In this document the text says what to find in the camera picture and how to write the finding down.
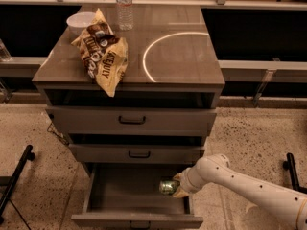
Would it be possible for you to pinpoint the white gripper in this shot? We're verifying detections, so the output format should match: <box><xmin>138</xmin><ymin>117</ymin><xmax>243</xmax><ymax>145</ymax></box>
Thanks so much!
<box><xmin>173</xmin><ymin>168</ymin><xmax>201</xmax><ymax>198</ymax></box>

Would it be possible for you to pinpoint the green soda can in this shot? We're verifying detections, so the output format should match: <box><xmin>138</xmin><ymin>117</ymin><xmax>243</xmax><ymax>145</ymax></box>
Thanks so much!
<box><xmin>159</xmin><ymin>180</ymin><xmax>179</xmax><ymax>196</ymax></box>

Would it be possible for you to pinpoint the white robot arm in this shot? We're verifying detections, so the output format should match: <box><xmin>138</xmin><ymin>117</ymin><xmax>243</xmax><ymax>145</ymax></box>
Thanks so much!
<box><xmin>173</xmin><ymin>154</ymin><xmax>307</xmax><ymax>230</ymax></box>

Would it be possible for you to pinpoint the grey open bottom drawer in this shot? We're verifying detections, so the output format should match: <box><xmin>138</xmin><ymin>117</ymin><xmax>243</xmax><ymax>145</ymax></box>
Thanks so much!
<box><xmin>72</xmin><ymin>164</ymin><xmax>203</xmax><ymax>230</ymax></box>

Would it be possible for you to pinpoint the grey drawer cabinet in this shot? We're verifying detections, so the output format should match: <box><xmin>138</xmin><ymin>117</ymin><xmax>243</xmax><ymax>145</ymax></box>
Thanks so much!
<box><xmin>32</xmin><ymin>4</ymin><xmax>226</xmax><ymax>177</ymax></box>

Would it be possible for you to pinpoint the grey middle drawer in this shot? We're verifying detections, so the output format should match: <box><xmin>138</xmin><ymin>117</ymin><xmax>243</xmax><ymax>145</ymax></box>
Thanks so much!
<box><xmin>69</xmin><ymin>144</ymin><xmax>204</xmax><ymax>164</ymax></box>

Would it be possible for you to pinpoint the grey top drawer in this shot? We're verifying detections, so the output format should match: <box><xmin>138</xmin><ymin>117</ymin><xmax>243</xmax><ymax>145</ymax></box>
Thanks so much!
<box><xmin>46</xmin><ymin>106</ymin><xmax>216</xmax><ymax>136</ymax></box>

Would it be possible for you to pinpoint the black right base leg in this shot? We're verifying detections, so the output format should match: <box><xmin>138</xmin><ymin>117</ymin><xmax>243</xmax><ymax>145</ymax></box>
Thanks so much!
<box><xmin>282</xmin><ymin>153</ymin><xmax>307</xmax><ymax>194</ymax></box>

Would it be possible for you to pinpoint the black base leg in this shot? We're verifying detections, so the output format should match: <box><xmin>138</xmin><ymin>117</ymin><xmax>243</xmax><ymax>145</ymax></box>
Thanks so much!
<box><xmin>0</xmin><ymin>145</ymin><xmax>35</xmax><ymax>223</ymax></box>
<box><xmin>282</xmin><ymin>153</ymin><xmax>307</xmax><ymax>194</ymax></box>

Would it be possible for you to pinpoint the yellow brown chip bag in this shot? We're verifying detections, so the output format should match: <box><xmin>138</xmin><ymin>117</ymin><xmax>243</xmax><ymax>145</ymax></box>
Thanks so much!
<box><xmin>72</xmin><ymin>9</ymin><xmax>128</xmax><ymax>97</ymax></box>

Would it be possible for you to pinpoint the black left base leg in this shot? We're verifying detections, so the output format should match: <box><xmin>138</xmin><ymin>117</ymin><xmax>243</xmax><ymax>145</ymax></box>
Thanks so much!
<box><xmin>0</xmin><ymin>145</ymin><xmax>35</xmax><ymax>223</ymax></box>

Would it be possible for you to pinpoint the white bowl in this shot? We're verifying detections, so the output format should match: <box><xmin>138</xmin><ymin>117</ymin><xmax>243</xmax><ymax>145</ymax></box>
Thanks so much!
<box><xmin>66</xmin><ymin>12</ymin><xmax>95</xmax><ymax>35</ymax></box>

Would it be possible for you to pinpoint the clear plastic water bottle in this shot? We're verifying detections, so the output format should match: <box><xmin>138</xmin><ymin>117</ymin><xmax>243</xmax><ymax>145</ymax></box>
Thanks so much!
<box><xmin>116</xmin><ymin>0</ymin><xmax>133</xmax><ymax>31</ymax></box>

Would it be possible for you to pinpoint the clear cup at left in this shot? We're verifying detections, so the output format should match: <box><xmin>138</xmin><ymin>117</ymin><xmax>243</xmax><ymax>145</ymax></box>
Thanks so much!
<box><xmin>0</xmin><ymin>39</ymin><xmax>12</xmax><ymax>61</ymax></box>

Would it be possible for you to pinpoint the black middle drawer handle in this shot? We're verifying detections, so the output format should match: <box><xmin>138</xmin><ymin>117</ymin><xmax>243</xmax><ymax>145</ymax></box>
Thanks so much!
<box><xmin>128</xmin><ymin>151</ymin><xmax>151</xmax><ymax>159</ymax></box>

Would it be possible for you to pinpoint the black drawer handle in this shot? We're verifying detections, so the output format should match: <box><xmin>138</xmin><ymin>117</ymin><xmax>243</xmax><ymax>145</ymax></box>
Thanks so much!
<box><xmin>128</xmin><ymin>151</ymin><xmax>151</xmax><ymax>159</ymax></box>
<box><xmin>118</xmin><ymin>116</ymin><xmax>146</xmax><ymax>125</ymax></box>

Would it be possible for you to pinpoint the black top drawer handle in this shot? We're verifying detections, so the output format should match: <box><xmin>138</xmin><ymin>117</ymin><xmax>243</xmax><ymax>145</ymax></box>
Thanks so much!
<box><xmin>118</xmin><ymin>116</ymin><xmax>146</xmax><ymax>125</ymax></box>

